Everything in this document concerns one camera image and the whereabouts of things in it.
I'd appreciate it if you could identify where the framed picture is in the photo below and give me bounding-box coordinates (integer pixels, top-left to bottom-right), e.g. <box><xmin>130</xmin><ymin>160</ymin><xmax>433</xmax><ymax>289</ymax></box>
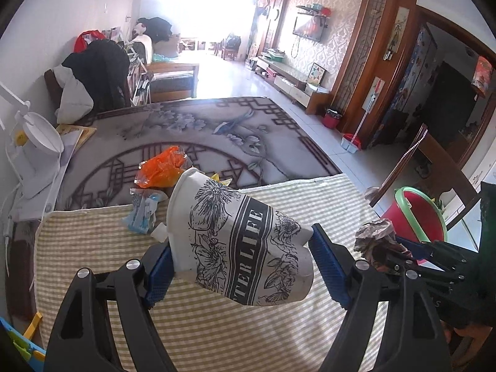
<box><xmin>309</xmin><ymin>63</ymin><xmax>327</xmax><ymax>86</ymax></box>

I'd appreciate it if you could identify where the white desk lamp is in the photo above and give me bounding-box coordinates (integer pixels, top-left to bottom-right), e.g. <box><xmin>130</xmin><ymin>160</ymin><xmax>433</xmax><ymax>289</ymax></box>
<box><xmin>0</xmin><ymin>81</ymin><xmax>67</xmax><ymax>218</ymax></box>

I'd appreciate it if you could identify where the colourful plastic toy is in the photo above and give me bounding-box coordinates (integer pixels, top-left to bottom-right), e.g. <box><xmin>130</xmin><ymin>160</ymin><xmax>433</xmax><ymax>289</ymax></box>
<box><xmin>0</xmin><ymin>312</ymin><xmax>46</xmax><ymax>370</ymax></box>

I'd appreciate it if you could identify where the red wall decoration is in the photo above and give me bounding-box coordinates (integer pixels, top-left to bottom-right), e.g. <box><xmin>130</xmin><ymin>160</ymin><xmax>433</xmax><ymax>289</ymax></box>
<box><xmin>470</xmin><ymin>56</ymin><xmax>495</xmax><ymax>98</ymax></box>

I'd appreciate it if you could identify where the blue plastic packet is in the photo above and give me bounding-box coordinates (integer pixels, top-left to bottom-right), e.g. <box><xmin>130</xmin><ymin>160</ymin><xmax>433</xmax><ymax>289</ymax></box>
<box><xmin>122</xmin><ymin>187</ymin><xmax>170</xmax><ymax>235</ymax></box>

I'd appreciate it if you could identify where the person's right hand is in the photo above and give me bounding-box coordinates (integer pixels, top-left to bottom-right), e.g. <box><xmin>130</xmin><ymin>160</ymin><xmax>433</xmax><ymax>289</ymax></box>
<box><xmin>442</xmin><ymin>316</ymin><xmax>496</xmax><ymax>362</ymax></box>

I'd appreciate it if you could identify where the paper ball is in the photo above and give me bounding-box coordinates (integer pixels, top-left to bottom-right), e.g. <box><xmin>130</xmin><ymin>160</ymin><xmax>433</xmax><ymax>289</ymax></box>
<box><xmin>353</xmin><ymin>218</ymin><xmax>406</xmax><ymax>272</ymax></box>

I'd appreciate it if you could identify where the white bag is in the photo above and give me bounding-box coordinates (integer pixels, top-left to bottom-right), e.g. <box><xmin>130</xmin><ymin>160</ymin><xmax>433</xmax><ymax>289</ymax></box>
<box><xmin>56</xmin><ymin>65</ymin><xmax>96</xmax><ymax>125</ymax></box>

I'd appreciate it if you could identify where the orange plastic wrapper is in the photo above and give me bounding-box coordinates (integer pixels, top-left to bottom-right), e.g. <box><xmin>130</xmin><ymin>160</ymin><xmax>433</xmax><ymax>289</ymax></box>
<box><xmin>135</xmin><ymin>145</ymin><xmax>189</xmax><ymax>190</ymax></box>

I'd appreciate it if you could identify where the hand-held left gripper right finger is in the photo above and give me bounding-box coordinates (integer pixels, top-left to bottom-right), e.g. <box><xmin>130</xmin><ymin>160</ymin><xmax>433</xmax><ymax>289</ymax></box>
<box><xmin>310</xmin><ymin>224</ymin><xmax>452</xmax><ymax>372</ymax></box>

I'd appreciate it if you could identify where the printed paper cup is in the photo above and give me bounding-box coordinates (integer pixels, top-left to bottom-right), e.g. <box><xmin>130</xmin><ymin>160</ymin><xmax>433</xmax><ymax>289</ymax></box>
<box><xmin>166</xmin><ymin>167</ymin><xmax>314</xmax><ymax>306</ymax></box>

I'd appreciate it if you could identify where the printed door curtain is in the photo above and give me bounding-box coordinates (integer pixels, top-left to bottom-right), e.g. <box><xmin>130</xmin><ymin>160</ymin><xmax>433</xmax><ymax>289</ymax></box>
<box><xmin>383</xmin><ymin>27</ymin><xmax>439</xmax><ymax>145</ymax></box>

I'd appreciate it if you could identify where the black clothes pile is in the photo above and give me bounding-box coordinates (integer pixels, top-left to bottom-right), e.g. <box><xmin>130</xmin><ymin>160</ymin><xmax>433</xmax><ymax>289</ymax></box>
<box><xmin>137</xmin><ymin>16</ymin><xmax>173</xmax><ymax>43</ymax></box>

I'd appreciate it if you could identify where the red bucket with green rim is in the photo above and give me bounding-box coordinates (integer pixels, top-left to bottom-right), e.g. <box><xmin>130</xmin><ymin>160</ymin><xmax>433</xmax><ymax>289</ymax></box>
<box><xmin>380</xmin><ymin>187</ymin><xmax>449</xmax><ymax>243</ymax></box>

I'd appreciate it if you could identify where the yellow-edged book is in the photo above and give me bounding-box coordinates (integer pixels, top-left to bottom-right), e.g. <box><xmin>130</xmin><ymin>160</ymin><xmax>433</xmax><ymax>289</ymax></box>
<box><xmin>56</xmin><ymin>123</ymin><xmax>97</xmax><ymax>156</ymax></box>

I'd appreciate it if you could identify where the wall shelf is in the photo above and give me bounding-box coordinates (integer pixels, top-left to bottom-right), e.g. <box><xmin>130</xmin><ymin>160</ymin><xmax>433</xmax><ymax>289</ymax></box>
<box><xmin>296</xmin><ymin>2</ymin><xmax>332</xmax><ymax>18</ymax></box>

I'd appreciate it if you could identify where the red bag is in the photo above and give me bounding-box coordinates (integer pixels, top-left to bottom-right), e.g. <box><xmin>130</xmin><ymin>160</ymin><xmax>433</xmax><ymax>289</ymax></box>
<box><xmin>74</xmin><ymin>30</ymin><xmax>108</xmax><ymax>53</ymax></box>

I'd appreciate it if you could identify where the grey floral table cover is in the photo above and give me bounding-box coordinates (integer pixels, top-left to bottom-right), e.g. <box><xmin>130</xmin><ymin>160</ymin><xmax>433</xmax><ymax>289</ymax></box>
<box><xmin>54</xmin><ymin>96</ymin><xmax>344</xmax><ymax>212</ymax></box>

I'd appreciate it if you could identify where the black jacket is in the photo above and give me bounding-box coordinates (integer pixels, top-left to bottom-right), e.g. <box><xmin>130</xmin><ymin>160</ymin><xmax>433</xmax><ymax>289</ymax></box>
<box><xmin>62</xmin><ymin>40</ymin><xmax>131</xmax><ymax>111</ymax></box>

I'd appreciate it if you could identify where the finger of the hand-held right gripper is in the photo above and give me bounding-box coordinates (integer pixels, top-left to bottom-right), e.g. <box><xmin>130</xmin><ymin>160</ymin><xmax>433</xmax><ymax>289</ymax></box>
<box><xmin>395</xmin><ymin>236</ymin><xmax>470</xmax><ymax>267</ymax></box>
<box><xmin>372</xmin><ymin>248</ymin><xmax>466</xmax><ymax>296</ymax></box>

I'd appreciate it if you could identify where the dustpan with long handle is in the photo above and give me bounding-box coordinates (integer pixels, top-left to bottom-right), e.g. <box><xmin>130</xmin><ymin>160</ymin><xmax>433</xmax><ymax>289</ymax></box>
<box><xmin>340</xmin><ymin>89</ymin><xmax>379</xmax><ymax>152</ymax></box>

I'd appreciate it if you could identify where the wooden chair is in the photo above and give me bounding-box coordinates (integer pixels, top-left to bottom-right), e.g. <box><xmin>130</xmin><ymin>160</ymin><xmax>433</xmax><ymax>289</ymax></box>
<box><xmin>368</xmin><ymin>123</ymin><xmax>482</xmax><ymax>237</ymax></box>

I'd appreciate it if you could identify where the red trash can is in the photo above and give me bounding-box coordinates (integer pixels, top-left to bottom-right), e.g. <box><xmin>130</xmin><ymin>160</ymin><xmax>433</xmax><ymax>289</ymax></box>
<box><xmin>322</xmin><ymin>108</ymin><xmax>343</xmax><ymax>130</ymax></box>

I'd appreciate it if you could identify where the television cabinet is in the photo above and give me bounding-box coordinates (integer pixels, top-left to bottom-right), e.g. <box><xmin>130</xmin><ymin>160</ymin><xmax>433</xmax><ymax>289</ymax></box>
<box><xmin>248</xmin><ymin>52</ymin><xmax>331</xmax><ymax>115</ymax></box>

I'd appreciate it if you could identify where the metal folding rack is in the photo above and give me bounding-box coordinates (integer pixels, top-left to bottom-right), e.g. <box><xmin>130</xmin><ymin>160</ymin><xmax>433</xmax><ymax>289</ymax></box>
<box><xmin>124</xmin><ymin>39</ymin><xmax>150</xmax><ymax>108</ymax></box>

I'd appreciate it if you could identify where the green checked mat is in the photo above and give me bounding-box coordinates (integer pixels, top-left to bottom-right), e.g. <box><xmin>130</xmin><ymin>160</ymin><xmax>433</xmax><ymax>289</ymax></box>
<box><xmin>34</xmin><ymin>174</ymin><xmax>389</xmax><ymax>372</ymax></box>

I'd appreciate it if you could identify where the wall television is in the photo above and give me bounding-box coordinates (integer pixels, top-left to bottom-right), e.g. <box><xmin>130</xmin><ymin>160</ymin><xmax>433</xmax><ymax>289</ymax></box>
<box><xmin>292</xmin><ymin>15</ymin><xmax>323</xmax><ymax>42</ymax></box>

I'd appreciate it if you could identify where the dark brown chair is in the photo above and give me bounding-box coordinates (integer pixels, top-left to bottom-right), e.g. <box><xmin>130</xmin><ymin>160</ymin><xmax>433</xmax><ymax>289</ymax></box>
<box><xmin>44</xmin><ymin>69</ymin><xmax>65</xmax><ymax>106</ymax></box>

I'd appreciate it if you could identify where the wall hanging scroll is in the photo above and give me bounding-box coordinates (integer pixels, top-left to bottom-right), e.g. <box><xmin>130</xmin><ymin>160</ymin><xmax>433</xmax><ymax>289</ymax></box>
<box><xmin>387</xmin><ymin>6</ymin><xmax>410</xmax><ymax>61</ymax></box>

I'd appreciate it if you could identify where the wooden sofa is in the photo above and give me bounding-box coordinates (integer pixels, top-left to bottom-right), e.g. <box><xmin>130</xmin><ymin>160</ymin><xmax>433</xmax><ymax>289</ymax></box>
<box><xmin>134</xmin><ymin>33</ymin><xmax>201</xmax><ymax>104</ymax></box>

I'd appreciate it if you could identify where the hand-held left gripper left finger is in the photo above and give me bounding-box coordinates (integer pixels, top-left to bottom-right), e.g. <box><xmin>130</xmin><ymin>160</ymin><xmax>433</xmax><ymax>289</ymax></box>
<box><xmin>44</xmin><ymin>240</ymin><xmax>177</xmax><ymax>372</ymax></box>

